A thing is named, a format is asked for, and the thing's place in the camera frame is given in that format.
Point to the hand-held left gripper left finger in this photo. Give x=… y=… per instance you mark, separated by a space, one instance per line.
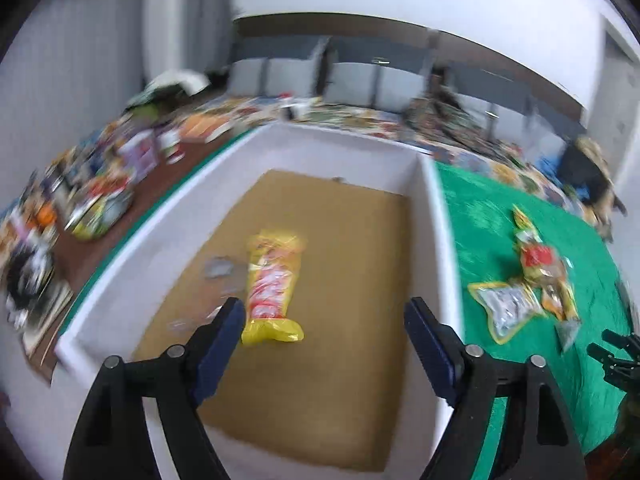
x=220 y=350

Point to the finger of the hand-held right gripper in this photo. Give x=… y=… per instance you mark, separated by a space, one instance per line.
x=622 y=341
x=612 y=362

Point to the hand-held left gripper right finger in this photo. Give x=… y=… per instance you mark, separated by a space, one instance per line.
x=430 y=350

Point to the yellow red snack packet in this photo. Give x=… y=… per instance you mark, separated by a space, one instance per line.
x=270 y=280

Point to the white foam box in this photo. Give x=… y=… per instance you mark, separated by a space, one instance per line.
x=150 y=245

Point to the small clear packet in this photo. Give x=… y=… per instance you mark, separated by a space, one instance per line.
x=567 y=335

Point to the small silver packet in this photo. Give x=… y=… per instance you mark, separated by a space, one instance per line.
x=218 y=267

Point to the silver packet with yellow edge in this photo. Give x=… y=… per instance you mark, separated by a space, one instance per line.
x=507 y=307

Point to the red label snack packet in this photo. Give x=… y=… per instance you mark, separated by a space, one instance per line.
x=537 y=257

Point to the green patterned tablecloth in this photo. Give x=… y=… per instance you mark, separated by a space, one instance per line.
x=480 y=220

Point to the black garment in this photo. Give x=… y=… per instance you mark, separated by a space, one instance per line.
x=580 y=167

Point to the black bag with beige cloth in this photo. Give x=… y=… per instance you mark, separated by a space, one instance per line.
x=597 y=155

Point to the blue cloth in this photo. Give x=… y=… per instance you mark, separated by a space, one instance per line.
x=550 y=166

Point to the pile of assorted packets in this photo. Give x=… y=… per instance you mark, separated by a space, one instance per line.
x=95 y=195

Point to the orange flat packet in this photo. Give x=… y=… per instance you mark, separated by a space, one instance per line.
x=205 y=127

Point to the dark paisley cloth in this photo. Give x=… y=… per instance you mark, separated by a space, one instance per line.
x=445 y=115

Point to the floral patterned blanket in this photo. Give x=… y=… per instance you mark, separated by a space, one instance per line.
x=360 y=120

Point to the white green bag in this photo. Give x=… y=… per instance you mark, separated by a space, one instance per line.
x=170 y=85

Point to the grey padded sofa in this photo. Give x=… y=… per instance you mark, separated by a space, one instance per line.
x=350 y=75

